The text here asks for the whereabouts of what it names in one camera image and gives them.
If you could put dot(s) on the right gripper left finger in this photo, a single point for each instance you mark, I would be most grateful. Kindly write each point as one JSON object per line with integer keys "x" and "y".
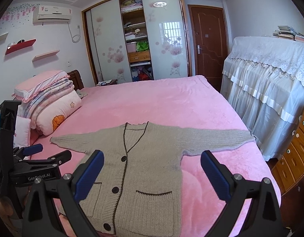
{"x": 41, "y": 217}

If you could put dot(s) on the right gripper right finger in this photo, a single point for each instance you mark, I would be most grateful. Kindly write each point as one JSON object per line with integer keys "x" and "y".
{"x": 263, "y": 217}

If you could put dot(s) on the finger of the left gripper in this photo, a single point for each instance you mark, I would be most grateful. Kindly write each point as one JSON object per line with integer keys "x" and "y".
{"x": 28, "y": 151}
{"x": 31, "y": 165}

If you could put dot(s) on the beige knit cardigan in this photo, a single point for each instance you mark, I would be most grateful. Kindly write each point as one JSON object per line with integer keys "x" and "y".
{"x": 138, "y": 191}

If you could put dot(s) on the white pink small pillow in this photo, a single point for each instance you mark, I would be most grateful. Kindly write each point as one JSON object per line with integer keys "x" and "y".
{"x": 22, "y": 132}

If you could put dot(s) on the folded pink quilt stack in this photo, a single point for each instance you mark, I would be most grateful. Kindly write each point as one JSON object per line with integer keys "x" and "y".
{"x": 47, "y": 100}

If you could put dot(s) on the wooden drawer chest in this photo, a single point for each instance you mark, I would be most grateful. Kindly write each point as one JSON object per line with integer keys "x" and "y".
{"x": 289, "y": 170}

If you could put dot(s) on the dark wooden headboard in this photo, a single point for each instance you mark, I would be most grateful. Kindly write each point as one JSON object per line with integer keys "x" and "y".
{"x": 76, "y": 79}

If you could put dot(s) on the dark wooden nightstand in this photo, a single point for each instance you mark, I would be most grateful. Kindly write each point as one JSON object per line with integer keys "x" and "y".
{"x": 107, "y": 82}

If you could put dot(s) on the pink bed cover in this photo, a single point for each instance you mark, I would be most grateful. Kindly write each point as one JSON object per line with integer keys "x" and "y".
{"x": 184, "y": 102}

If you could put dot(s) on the white lace covered furniture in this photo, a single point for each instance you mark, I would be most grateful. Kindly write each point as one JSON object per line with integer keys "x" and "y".
{"x": 263, "y": 80}

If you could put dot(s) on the white air conditioner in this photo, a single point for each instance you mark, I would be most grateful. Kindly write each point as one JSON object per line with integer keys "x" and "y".
{"x": 51, "y": 14}

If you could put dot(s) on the sliding door wardrobe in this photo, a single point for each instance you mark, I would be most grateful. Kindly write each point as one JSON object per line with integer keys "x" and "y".
{"x": 137, "y": 40}

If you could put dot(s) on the brown wooden door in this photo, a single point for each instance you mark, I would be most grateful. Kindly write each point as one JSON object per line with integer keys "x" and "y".
{"x": 210, "y": 42}

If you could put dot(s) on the stack of books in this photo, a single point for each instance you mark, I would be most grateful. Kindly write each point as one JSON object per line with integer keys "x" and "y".
{"x": 287, "y": 32}

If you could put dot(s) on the pink wall shelf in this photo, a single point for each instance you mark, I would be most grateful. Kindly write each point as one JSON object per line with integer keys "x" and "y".
{"x": 45, "y": 55}

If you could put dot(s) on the red wall shelf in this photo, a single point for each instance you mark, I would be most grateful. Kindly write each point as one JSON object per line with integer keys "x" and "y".
{"x": 20, "y": 46}

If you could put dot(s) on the white wall shelf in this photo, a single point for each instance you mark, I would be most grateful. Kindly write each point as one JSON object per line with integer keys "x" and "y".
{"x": 3, "y": 37}

